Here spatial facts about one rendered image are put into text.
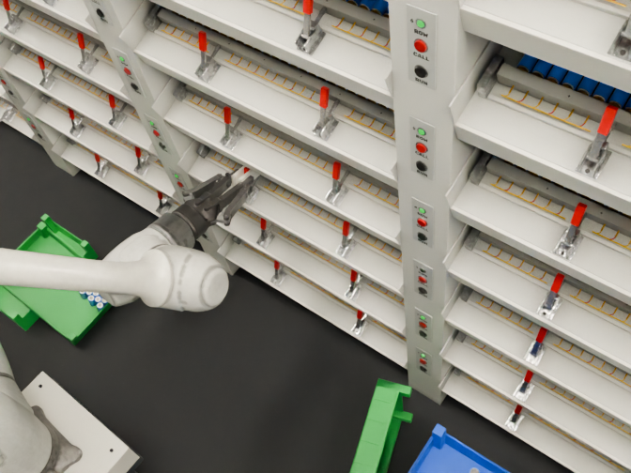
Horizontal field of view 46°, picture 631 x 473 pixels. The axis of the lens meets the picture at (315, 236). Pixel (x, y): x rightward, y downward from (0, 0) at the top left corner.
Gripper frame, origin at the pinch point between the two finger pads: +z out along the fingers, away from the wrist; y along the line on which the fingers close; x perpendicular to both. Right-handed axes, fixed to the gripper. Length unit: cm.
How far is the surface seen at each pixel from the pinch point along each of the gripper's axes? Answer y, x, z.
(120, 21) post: -18.0, 36.3, -10.8
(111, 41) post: -24.2, 28.8, -9.5
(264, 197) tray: 3.2, -6.5, 1.8
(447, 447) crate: 64, -21, -18
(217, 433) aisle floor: 9, -64, -28
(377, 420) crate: 46, -41, -12
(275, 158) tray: 10.8, 12.2, -2.4
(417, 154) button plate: 47, 39, -12
